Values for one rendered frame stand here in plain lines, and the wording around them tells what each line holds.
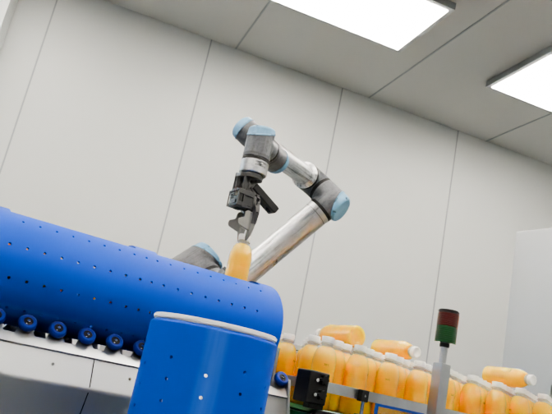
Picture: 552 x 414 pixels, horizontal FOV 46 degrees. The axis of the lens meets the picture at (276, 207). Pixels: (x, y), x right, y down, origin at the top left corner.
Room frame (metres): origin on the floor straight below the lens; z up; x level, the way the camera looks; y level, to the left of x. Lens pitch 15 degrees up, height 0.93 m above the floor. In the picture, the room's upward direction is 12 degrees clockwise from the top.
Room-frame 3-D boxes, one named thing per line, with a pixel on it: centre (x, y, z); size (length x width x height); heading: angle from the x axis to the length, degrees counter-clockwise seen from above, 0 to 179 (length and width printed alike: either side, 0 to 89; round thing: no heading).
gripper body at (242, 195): (2.01, 0.10, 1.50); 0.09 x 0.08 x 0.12; 119
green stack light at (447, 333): (1.97, -0.58, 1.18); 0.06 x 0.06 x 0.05
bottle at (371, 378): (2.17, -0.39, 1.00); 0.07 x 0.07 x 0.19
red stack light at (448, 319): (1.97, -0.58, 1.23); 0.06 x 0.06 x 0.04
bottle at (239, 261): (2.03, 0.08, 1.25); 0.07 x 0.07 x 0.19
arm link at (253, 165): (2.01, 0.09, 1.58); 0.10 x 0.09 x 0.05; 29
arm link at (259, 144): (2.02, 0.09, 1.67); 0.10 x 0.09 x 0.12; 155
